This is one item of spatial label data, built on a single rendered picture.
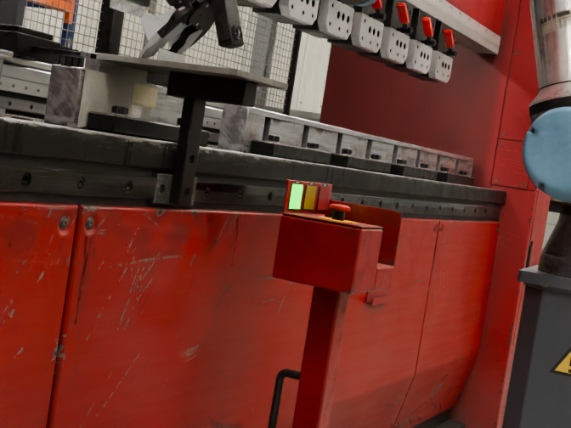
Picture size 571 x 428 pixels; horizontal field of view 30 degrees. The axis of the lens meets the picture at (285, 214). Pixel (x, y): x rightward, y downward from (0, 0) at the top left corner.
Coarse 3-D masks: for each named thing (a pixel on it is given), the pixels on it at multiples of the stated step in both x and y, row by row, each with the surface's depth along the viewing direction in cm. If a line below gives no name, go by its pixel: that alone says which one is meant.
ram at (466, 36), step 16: (416, 0) 292; (448, 0) 315; (464, 0) 329; (480, 0) 344; (496, 0) 360; (448, 16) 318; (480, 16) 346; (496, 16) 363; (464, 32) 334; (496, 32) 366; (480, 48) 362; (496, 48) 369
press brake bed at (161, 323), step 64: (0, 192) 140; (64, 192) 150; (128, 192) 164; (256, 192) 202; (384, 192) 266; (0, 256) 140; (64, 256) 152; (128, 256) 167; (192, 256) 185; (256, 256) 206; (448, 256) 320; (0, 320) 142; (64, 320) 155; (128, 320) 170; (192, 320) 188; (256, 320) 211; (384, 320) 278; (448, 320) 331; (0, 384) 144; (64, 384) 157; (128, 384) 173; (192, 384) 192; (256, 384) 216; (384, 384) 286; (448, 384) 351
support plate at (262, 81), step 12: (108, 60) 173; (120, 60) 171; (132, 60) 170; (144, 60) 169; (156, 60) 168; (156, 72) 185; (168, 72) 180; (192, 72) 170; (204, 72) 166; (216, 72) 163; (228, 72) 162; (240, 72) 163; (264, 84) 172; (276, 84) 174
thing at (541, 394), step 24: (528, 288) 150; (552, 288) 146; (528, 312) 149; (552, 312) 146; (528, 336) 148; (552, 336) 146; (528, 360) 148; (552, 360) 146; (528, 384) 147; (552, 384) 146; (528, 408) 147; (552, 408) 146
